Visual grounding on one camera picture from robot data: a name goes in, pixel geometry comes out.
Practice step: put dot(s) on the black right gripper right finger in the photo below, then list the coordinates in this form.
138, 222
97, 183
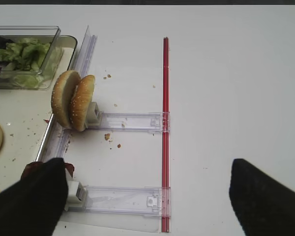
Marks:
262, 205

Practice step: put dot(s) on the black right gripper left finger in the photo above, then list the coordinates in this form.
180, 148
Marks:
33, 205

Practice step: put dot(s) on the white pusher block patties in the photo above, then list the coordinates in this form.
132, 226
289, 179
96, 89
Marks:
76, 193

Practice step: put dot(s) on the clear pusher track patties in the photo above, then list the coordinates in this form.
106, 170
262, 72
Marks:
148, 201

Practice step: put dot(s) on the green lettuce in box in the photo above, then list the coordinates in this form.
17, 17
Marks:
25, 54

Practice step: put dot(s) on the white rectangular tray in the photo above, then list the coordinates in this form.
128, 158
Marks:
23, 119

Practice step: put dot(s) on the white pusher block buns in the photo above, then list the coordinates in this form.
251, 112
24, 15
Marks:
93, 117

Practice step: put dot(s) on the sesame bun right half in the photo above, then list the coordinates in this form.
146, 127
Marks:
80, 102

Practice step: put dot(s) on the sesame bun half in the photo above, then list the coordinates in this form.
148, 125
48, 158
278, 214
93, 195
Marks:
62, 94
80, 102

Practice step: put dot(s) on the sesame bun left half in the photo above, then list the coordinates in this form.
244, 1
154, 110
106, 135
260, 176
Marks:
62, 94

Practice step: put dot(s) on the clear pusher track sesame buns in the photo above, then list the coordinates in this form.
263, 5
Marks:
144, 122

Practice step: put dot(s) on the clear plastic salad box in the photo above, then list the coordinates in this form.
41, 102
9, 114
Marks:
42, 78

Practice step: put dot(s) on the right red strip rail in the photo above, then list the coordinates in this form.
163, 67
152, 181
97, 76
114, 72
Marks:
165, 222

